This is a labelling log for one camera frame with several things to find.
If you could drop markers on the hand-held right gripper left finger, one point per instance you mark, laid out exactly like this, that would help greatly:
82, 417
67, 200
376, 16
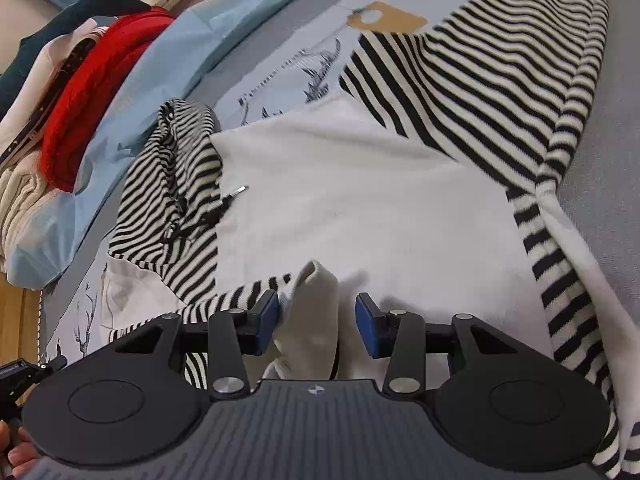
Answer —
268, 322

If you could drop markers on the person's left hand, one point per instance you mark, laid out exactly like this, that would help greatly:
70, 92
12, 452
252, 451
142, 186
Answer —
20, 455

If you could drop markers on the white garment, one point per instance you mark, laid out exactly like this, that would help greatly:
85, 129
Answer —
40, 65

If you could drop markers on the printed deer bedspread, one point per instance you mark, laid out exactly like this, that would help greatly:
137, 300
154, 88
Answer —
17, 320

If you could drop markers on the black white striped hoodie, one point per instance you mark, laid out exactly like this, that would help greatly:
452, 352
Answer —
350, 185

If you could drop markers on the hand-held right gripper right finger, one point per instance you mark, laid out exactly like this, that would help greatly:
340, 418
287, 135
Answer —
366, 324

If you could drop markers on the red knitted garment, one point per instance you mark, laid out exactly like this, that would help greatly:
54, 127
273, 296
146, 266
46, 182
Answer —
95, 85

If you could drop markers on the cream knitted garment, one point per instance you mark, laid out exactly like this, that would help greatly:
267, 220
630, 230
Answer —
20, 200

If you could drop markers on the light blue quilt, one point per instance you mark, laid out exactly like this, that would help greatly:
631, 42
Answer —
165, 45

